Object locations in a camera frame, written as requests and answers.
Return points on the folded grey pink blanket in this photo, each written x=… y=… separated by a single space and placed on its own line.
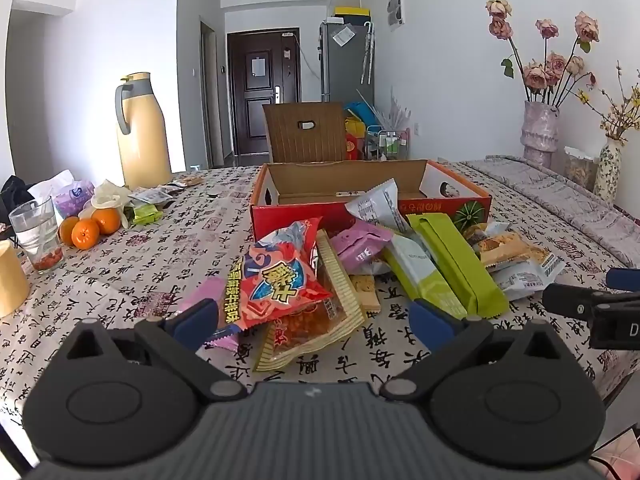
x=565 y=200

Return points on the white and green snack packet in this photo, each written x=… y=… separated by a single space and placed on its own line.
x=420 y=275

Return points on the solid green snack packet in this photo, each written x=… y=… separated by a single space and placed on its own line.
x=460 y=265

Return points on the red gift box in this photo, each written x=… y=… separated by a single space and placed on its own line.
x=354 y=147

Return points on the yellow bag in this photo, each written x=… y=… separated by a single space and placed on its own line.
x=354 y=126

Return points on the blue bag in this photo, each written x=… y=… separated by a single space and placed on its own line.
x=361 y=112

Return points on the dark brown door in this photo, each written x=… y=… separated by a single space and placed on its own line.
x=262 y=110

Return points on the small brown packet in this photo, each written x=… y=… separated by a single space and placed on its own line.
x=187 y=180

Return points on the small white sachet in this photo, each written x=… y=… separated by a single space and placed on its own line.
x=150 y=195

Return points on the clear biscuit packet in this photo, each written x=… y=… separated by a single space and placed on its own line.
x=365 y=290

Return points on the clear jar of nuts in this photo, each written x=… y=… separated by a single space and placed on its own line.
x=580 y=170

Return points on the pink ribbed vase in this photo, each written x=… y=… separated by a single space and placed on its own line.
x=540 y=132

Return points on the clear drinking glass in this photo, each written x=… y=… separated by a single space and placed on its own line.
x=35 y=230

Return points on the white dried sprays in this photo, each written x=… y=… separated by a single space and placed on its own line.
x=397 y=112

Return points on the beige thermos jug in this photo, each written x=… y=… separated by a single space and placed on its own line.
x=142 y=150

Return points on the purple tissue packet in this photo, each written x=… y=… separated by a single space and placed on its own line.
x=72 y=199

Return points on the small green packet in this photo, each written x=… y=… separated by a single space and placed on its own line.
x=147 y=214

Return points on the pile of white packets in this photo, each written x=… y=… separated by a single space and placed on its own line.
x=520 y=265

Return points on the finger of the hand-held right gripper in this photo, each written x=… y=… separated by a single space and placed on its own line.
x=570 y=301
x=625 y=279

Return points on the yellow cup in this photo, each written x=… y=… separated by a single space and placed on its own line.
x=11 y=282

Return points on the red orange snack bag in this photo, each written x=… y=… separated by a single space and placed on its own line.
x=280 y=280

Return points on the dried pink roses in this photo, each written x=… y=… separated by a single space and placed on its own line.
x=547 y=67

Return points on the cream plastic bag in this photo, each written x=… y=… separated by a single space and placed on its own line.
x=110 y=195

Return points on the brown wooden chair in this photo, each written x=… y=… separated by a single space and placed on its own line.
x=305 y=142

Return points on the yellow box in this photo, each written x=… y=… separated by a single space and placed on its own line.
x=351 y=14

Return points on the orange tangerine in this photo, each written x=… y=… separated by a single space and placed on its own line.
x=66 y=230
x=85 y=234
x=106 y=220

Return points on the mauve snack packet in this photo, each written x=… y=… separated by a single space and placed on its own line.
x=360 y=247

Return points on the white umbrella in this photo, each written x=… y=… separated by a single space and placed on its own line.
x=368 y=52

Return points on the clear yellow-striped snack packet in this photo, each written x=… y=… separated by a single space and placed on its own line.
x=310 y=332

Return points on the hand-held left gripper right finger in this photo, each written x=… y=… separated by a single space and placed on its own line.
x=432 y=322

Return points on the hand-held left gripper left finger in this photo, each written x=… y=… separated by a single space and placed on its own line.
x=192 y=322

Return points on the red cardboard box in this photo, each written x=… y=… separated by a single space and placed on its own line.
x=280 y=217

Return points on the black bag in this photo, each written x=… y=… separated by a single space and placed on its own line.
x=12 y=192

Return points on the grey refrigerator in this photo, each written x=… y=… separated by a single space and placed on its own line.
x=345 y=70

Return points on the yellow blossom branches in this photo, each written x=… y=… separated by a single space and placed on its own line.
x=617 y=115

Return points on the large white grey snack packet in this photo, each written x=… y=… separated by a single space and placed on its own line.
x=375 y=205

